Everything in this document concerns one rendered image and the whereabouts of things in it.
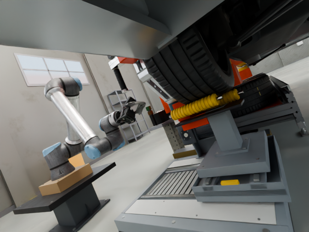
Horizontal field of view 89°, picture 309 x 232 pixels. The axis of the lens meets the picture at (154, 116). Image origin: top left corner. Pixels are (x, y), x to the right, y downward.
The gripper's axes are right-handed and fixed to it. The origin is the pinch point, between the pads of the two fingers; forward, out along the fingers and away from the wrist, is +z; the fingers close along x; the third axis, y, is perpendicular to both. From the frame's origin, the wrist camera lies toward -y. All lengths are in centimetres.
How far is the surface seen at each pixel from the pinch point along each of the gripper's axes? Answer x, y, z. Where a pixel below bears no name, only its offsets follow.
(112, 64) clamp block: 18.3, -21.8, -12.5
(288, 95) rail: -75, -30, 60
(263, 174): -35, 31, 40
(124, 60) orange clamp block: 22.2, -3.4, 9.7
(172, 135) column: -80, -29, -42
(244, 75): -188, -177, 26
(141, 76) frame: 11.2, -4.1, 8.7
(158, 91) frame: -1.3, -4.3, 8.9
